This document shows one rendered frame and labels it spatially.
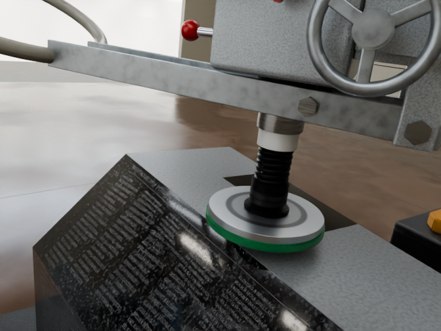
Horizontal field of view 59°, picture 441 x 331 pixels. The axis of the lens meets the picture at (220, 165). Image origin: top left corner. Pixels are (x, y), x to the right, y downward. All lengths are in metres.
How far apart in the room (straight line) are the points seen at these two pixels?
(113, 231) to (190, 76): 0.45
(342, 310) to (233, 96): 0.36
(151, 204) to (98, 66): 0.34
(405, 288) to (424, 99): 0.31
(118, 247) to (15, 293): 1.21
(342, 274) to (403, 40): 0.37
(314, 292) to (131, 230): 0.45
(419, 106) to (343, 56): 0.12
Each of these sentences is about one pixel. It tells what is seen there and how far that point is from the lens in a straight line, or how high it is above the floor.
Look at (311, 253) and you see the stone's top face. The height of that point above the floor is 0.87.
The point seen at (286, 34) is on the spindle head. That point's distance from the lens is 0.55.
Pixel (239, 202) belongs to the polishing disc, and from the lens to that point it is 0.73.
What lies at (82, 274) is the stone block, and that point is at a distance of 0.95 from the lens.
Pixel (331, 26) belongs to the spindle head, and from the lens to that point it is 0.54.
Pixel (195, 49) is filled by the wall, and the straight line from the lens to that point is 9.10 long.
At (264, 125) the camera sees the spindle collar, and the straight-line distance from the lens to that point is 0.65.
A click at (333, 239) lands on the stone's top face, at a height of 0.87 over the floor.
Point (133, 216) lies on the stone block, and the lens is 0.93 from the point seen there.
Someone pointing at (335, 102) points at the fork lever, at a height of 1.15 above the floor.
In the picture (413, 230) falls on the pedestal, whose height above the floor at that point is 0.74.
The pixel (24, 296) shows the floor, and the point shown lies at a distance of 2.05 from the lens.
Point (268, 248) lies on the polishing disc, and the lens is 0.64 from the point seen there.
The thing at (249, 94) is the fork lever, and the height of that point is 1.13.
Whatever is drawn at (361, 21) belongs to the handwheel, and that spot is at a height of 1.25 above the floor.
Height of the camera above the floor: 1.22
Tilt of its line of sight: 19 degrees down
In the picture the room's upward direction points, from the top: 7 degrees clockwise
